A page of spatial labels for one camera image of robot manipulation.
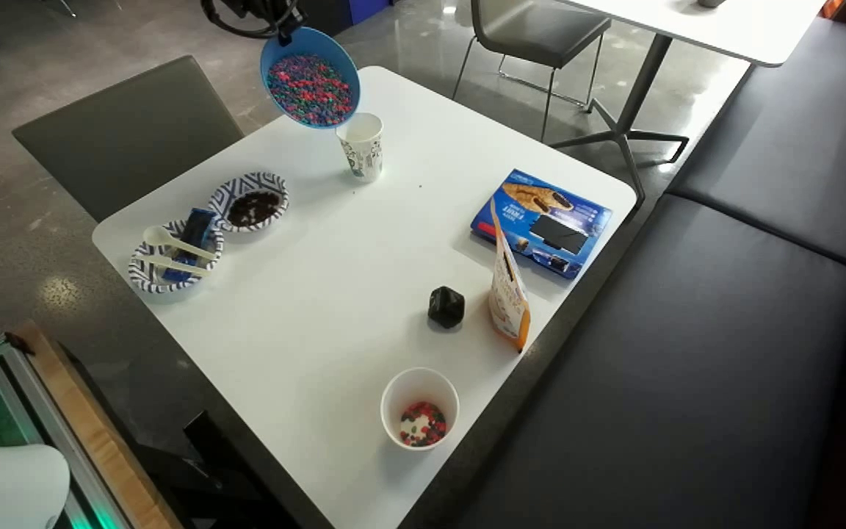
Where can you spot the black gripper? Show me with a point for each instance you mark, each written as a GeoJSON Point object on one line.
{"type": "Point", "coordinates": [271, 14]}

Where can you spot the blue plastic bowl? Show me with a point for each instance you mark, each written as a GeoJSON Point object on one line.
{"type": "Point", "coordinates": [311, 43]}

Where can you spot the multicoloured candy pieces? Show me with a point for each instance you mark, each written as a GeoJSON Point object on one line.
{"type": "Point", "coordinates": [311, 89]}

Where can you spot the patterned paper cup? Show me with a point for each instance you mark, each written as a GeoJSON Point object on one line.
{"type": "Point", "coordinates": [364, 156]}

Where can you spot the striped paper bowl dark contents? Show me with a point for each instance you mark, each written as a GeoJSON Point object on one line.
{"type": "Point", "coordinates": [251, 208]}

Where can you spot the small black cup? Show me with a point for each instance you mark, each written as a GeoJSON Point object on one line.
{"type": "Point", "coordinates": [446, 306]}

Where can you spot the paper cup with red-white contents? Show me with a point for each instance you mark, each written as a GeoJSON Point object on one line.
{"type": "Point", "coordinates": [422, 387]}

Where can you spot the dark grey chair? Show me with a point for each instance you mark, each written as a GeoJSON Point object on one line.
{"type": "Point", "coordinates": [130, 136]}

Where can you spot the blue snack packet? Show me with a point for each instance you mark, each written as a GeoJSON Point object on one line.
{"type": "Point", "coordinates": [198, 227]}

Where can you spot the white plastic spoon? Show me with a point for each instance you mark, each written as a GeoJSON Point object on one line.
{"type": "Point", "coordinates": [183, 244]}

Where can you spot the white plastic knife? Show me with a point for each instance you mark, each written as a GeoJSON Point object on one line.
{"type": "Point", "coordinates": [174, 265]}

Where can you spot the grey chair with metal legs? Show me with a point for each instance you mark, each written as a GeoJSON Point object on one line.
{"type": "Point", "coordinates": [543, 25]}

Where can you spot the striped paper plate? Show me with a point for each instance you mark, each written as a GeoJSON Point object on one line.
{"type": "Point", "coordinates": [145, 268]}

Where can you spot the blue cracker box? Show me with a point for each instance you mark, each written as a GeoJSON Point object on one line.
{"type": "Point", "coordinates": [543, 225]}

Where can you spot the orange white snack bag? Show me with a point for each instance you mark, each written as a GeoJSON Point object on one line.
{"type": "Point", "coordinates": [511, 305]}

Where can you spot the wooden desk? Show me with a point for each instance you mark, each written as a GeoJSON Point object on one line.
{"type": "Point", "coordinates": [90, 431]}

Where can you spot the white side table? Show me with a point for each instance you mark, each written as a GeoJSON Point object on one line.
{"type": "Point", "coordinates": [728, 31]}

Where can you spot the black desk base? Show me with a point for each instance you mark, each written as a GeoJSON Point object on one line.
{"type": "Point", "coordinates": [206, 481]}

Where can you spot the white dome with black logo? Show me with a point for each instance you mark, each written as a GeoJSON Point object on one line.
{"type": "Point", "coordinates": [23, 490]}

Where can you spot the black sofa bench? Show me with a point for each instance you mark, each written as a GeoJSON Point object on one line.
{"type": "Point", "coordinates": [690, 372]}

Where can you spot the aluminium frame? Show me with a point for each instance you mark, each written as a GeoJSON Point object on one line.
{"type": "Point", "coordinates": [14, 393]}

